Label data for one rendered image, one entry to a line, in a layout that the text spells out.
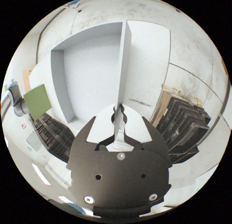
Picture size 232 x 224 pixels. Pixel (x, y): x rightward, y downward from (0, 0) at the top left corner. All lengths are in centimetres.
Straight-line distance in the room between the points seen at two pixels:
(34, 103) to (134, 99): 54
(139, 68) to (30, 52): 382
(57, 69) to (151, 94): 26
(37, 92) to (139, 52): 54
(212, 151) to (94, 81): 263
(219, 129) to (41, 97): 298
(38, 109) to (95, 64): 48
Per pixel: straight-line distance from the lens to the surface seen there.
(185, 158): 144
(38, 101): 54
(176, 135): 64
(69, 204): 28
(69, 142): 61
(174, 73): 97
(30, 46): 394
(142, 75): 15
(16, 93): 62
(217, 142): 250
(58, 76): 24
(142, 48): 16
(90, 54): 17
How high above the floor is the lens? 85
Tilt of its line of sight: 54 degrees down
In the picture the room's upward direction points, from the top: 151 degrees counter-clockwise
